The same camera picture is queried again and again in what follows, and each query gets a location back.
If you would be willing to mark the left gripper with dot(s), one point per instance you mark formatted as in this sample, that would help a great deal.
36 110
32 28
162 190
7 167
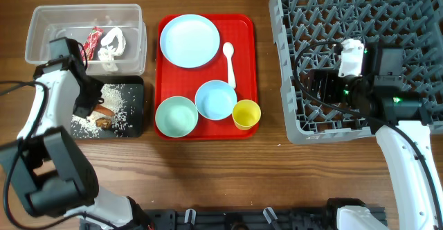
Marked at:
86 111

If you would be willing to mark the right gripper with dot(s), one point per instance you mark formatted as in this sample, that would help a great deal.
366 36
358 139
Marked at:
329 77

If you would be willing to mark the orange carrot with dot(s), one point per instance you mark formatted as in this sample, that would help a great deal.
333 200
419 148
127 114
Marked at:
103 110

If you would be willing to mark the white tissue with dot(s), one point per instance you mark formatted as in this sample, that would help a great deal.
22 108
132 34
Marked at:
112 45

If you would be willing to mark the brown food scrap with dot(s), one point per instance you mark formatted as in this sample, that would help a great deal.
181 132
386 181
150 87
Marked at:
103 123

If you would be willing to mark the white rice grains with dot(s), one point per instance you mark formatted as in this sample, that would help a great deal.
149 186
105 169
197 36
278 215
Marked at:
112 95

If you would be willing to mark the red snack wrapper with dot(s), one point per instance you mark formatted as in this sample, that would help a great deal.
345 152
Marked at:
91 43

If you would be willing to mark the yellow plastic cup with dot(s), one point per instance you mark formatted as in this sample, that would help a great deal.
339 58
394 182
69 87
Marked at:
246 114

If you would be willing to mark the green bowl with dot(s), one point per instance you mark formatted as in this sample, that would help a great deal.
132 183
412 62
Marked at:
176 117

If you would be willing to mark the light blue bowl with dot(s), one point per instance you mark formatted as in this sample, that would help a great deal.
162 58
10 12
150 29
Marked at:
215 100

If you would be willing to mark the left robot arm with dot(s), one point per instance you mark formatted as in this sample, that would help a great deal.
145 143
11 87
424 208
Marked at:
48 171

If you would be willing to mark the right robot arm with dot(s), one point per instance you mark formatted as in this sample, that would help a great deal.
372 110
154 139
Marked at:
368 84

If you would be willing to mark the grey dishwasher rack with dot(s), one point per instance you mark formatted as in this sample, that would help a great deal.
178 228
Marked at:
416 25

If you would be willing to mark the black plastic tray bin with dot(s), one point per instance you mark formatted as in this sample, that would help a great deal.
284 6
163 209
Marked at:
135 97

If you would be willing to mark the clear plastic bin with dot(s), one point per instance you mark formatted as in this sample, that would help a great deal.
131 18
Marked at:
76 22

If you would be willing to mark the red serving tray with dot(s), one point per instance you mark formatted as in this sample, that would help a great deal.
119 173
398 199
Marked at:
171 80

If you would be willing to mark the white plastic spoon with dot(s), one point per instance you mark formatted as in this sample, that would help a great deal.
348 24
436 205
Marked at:
228 51

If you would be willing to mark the light blue plate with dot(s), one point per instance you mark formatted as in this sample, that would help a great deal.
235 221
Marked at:
189 41

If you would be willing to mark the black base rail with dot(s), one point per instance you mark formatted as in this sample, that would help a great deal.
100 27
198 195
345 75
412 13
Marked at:
308 218

